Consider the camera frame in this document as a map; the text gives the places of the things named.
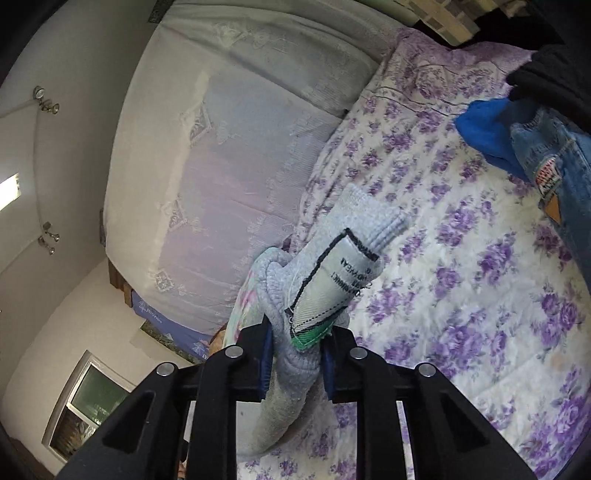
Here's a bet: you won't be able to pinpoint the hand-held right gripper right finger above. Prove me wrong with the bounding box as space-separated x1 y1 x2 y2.
321 325 539 480

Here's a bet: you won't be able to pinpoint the wooden headboard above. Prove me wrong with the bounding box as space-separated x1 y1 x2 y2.
107 258 134 305

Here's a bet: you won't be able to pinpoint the black garment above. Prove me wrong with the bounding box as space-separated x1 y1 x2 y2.
505 44 591 134

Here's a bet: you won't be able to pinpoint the orange brown quilt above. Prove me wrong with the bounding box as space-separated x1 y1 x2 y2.
208 323 230 359

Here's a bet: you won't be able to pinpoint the white-framed window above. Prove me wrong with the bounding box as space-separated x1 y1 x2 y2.
44 351 132 462

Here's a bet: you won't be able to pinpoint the blue garment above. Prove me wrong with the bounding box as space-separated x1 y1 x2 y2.
455 97 532 181

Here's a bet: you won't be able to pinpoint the purple floral bed quilt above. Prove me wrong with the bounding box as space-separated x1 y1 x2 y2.
231 25 591 480

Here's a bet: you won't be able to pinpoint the fluorescent ceiling lamp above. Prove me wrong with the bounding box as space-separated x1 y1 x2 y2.
0 173 23 210

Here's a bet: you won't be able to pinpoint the ceiling spotlight fixture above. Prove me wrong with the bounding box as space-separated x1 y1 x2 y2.
32 87 61 115
37 222 61 256

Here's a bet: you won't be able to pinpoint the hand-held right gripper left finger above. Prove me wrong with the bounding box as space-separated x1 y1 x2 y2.
55 324 274 480

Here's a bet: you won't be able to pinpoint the blue jeans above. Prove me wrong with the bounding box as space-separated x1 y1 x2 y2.
510 99 591 278

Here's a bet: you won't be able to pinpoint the green patterned cloth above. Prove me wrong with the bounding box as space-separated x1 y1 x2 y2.
141 320 195 361

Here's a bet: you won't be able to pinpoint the brick-pattern beige curtain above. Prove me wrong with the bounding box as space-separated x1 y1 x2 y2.
411 0 481 45

